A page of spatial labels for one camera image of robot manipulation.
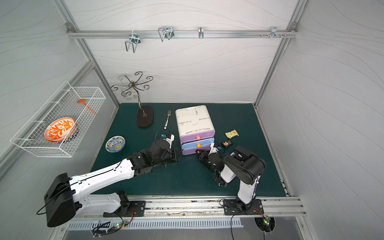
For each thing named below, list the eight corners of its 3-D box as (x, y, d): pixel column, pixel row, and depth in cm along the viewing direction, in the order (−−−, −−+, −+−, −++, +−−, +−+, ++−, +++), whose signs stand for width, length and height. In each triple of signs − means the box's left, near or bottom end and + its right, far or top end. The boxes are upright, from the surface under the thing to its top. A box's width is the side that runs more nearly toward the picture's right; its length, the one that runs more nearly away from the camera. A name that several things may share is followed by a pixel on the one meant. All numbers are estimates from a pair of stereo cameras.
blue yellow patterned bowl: (106, 152, 95) (103, 149, 91) (112, 139, 101) (109, 135, 98) (124, 152, 95) (121, 149, 92) (128, 139, 101) (126, 135, 98)
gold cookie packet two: (228, 139, 102) (228, 137, 100) (225, 133, 105) (225, 132, 103) (238, 135, 104) (238, 134, 102) (234, 130, 107) (235, 129, 105)
